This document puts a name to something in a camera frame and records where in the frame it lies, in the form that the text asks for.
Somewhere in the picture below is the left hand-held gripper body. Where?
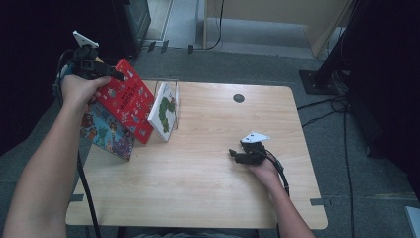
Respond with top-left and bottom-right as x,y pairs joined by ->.
70,30 -> 112,80

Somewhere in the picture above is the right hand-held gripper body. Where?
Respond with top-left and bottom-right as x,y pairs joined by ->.
240,131 -> 271,166

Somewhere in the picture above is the red picture book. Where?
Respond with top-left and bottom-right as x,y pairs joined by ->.
95,58 -> 157,145

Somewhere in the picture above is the white caterpillar picture book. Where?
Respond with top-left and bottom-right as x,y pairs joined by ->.
146,81 -> 181,143

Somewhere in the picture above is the light blue animals picture book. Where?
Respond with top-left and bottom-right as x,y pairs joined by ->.
79,56 -> 136,163

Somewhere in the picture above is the clear acrylic book rack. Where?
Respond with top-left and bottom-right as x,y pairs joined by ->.
132,77 -> 182,143

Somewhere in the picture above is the person's right hand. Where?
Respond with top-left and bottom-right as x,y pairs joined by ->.
247,158 -> 282,190

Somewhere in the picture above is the person's left hand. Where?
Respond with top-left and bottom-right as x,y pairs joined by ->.
61,74 -> 112,112

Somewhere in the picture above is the black cabinet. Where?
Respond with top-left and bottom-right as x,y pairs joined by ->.
112,0 -> 153,60

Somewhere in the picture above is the black metal stand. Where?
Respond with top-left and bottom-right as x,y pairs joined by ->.
298,0 -> 368,97

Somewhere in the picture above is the beige wooden cabinet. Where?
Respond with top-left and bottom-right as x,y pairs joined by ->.
201,0 -> 353,60

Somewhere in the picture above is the white flat object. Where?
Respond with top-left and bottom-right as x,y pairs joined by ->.
404,205 -> 420,238

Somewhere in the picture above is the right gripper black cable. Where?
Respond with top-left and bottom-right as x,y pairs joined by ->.
265,150 -> 292,238

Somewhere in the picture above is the looped black floor cable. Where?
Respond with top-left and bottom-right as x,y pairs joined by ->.
296,95 -> 352,129

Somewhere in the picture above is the long black floor cable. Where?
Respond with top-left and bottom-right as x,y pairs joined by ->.
341,105 -> 357,238

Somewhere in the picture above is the hanging black cable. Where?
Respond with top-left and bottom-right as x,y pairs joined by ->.
192,0 -> 226,52

